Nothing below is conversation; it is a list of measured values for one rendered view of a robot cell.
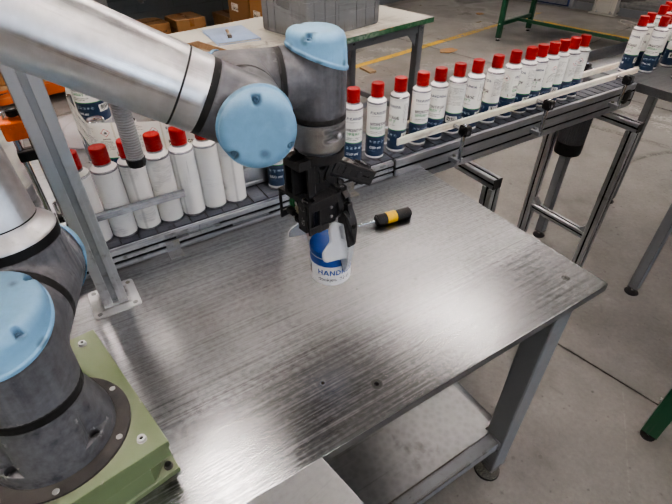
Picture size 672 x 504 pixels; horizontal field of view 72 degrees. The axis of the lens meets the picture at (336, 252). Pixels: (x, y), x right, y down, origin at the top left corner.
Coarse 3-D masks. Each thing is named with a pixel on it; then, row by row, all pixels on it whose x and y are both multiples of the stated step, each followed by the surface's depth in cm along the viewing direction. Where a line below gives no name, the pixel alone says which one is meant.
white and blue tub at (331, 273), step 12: (312, 240) 78; (324, 240) 78; (312, 252) 77; (312, 264) 78; (324, 264) 76; (336, 264) 76; (312, 276) 80; (324, 276) 78; (336, 276) 78; (348, 276) 80
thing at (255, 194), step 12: (384, 156) 131; (252, 192) 116; (264, 192) 116; (276, 192) 116; (228, 204) 112; (240, 204) 112; (192, 216) 108; (204, 216) 108; (156, 228) 104; (168, 228) 104; (120, 240) 101; (132, 240) 101
